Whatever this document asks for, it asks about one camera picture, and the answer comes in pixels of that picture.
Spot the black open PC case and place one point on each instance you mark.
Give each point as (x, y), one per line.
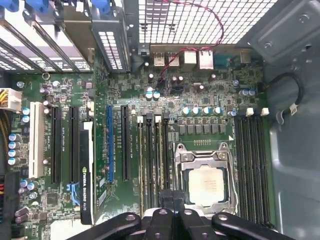
(295, 162)

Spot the metal socket cover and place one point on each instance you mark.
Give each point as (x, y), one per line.
(203, 157)

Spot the black RAM slot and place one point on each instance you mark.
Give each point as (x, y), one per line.
(149, 162)
(241, 162)
(249, 162)
(265, 162)
(257, 162)
(166, 155)

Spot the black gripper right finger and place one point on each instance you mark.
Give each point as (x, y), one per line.
(192, 225)

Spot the white expansion slot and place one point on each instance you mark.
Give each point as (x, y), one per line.
(35, 140)

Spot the white power connector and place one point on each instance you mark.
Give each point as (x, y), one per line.
(13, 100)

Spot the silver CPU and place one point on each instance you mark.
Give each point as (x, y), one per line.
(207, 186)

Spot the blue expansion slot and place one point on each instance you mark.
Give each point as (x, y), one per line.
(110, 145)

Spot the black power connector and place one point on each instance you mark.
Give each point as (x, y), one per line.
(11, 200)

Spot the blue plastic card clip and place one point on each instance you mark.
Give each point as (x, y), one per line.
(12, 6)
(40, 6)
(102, 6)

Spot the green RAM stick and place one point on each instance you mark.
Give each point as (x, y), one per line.
(141, 175)

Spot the black NVIDIA graphics card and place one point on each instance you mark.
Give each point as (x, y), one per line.
(86, 187)

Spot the green motherboard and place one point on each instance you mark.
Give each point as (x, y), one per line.
(120, 87)

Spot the black expansion slot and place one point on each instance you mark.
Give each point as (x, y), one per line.
(56, 145)
(74, 145)
(125, 145)

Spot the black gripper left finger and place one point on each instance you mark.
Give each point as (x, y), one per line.
(160, 225)

